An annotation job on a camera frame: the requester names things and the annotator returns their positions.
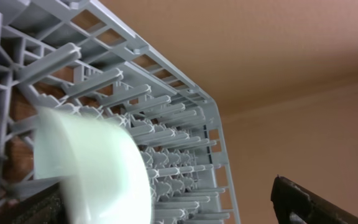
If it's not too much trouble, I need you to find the grey dishwasher rack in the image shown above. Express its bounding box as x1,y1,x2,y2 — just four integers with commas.
0,0,241,223

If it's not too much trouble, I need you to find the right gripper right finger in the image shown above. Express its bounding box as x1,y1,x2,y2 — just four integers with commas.
270,176,358,224

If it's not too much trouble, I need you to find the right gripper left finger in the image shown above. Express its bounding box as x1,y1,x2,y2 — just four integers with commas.
0,183,70,224

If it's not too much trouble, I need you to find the mint green bowl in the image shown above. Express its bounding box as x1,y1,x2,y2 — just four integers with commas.
34,108,153,224

